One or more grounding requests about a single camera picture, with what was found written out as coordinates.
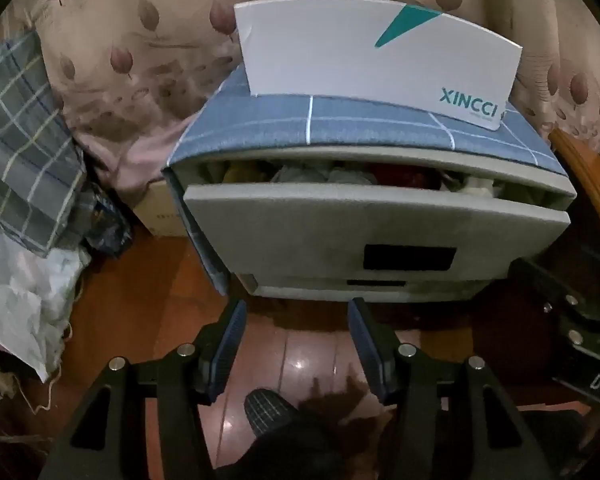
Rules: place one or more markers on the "white cardboard box teal mark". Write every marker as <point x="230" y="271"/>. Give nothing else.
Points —
<point x="355" y="50"/>

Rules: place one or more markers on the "grey plaid quilt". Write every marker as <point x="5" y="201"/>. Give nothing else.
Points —
<point x="20" y="135"/>

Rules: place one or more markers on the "brown wooden furniture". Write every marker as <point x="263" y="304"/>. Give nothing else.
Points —
<point x="590" y="180"/>

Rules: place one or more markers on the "white crumpled cloth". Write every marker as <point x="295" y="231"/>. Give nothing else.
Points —
<point x="15" y="300"/>

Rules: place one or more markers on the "beige leaf-printed bedspread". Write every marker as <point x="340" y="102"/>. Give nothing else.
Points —
<point x="155" y="35"/>

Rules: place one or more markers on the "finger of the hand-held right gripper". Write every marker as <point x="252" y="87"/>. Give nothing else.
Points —
<point x="570" y="317"/>

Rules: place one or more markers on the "plain cardboard box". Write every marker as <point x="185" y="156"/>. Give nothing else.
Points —
<point x="157" y="210"/>

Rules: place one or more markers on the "grey nightstand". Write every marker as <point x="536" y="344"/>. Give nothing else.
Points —
<point x="545" y="180"/>

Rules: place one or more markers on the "blue plaid cover cloth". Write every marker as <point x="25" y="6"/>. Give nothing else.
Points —
<point x="380" y="120"/>

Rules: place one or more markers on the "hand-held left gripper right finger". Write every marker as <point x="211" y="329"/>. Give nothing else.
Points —
<point x="367" y="355"/>

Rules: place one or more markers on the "grey lower drawer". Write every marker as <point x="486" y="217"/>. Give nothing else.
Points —
<point x="300" y="292"/>

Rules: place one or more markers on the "person's dark trouser leg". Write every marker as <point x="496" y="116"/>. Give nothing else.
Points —
<point x="300" y="450"/>

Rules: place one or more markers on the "pile of assorted garments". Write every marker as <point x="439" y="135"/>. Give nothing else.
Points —
<point x="295" y="174"/>

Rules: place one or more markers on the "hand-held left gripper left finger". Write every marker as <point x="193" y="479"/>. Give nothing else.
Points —
<point x="225" y="355"/>

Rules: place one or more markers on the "dark blue patterned bag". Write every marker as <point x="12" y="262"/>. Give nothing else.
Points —
<point x="105" y="225"/>

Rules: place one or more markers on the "person's plaid slipper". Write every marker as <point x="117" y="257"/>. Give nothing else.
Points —
<point x="265" y="410"/>

